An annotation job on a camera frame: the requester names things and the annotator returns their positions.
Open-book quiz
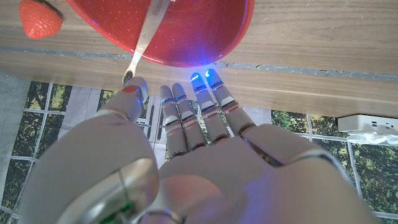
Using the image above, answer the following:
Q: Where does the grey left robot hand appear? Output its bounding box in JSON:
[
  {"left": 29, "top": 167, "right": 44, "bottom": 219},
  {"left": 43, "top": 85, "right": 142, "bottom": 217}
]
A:
[{"left": 18, "top": 68, "right": 382, "bottom": 224}]

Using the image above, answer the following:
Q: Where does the red bowl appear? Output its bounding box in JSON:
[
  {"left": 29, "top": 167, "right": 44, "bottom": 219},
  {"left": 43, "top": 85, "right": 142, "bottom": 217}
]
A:
[{"left": 65, "top": 0, "right": 256, "bottom": 68}]

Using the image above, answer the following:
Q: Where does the wooden toothbrush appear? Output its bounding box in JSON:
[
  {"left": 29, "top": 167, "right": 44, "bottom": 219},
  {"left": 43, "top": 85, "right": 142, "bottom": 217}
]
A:
[{"left": 122, "top": 0, "right": 172, "bottom": 85}]

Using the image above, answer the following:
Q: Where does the printed window backdrop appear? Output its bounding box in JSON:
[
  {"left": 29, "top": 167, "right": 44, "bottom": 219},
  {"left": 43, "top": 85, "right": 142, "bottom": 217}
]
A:
[{"left": 0, "top": 81, "right": 398, "bottom": 224}]

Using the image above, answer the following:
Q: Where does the white power strip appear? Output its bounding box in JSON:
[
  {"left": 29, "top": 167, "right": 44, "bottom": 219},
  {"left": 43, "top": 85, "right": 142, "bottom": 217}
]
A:
[{"left": 337, "top": 114, "right": 398, "bottom": 135}]

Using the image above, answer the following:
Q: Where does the crumpled white tissue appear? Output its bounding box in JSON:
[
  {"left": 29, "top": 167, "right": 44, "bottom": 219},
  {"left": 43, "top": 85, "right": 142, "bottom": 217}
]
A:
[{"left": 346, "top": 130, "right": 398, "bottom": 146}]

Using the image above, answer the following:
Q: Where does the red toy strawberry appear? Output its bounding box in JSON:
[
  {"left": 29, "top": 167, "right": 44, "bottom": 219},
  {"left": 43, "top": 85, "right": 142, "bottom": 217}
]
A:
[{"left": 19, "top": 0, "right": 63, "bottom": 40}]

